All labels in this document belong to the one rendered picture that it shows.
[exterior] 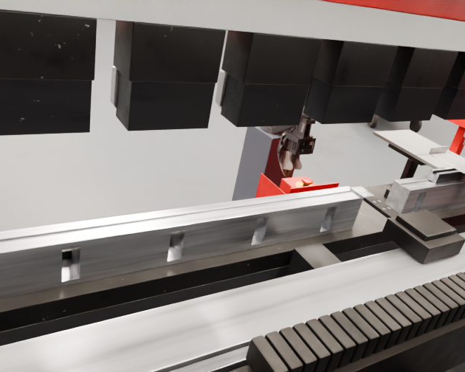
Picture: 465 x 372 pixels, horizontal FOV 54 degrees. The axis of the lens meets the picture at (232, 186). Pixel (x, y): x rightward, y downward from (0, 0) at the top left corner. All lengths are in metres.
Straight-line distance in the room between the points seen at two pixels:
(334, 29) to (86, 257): 0.60
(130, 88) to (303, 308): 0.43
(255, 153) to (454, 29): 1.13
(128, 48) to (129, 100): 0.08
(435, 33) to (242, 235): 0.58
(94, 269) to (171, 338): 0.28
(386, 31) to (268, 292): 0.55
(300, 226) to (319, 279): 0.29
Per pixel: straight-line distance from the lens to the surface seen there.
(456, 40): 1.15
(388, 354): 0.72
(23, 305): 0.86
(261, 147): 2.00
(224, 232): 0.96
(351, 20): 0.91
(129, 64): 0.71
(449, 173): 1.45
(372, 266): 0.90
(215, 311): 0.70
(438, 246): 0.98
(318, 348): 0.62
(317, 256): 1.06
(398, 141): 1.57
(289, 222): 1.05
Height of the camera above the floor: 1.46
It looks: 28 degrees down
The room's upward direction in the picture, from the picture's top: 12 degrees clockwise
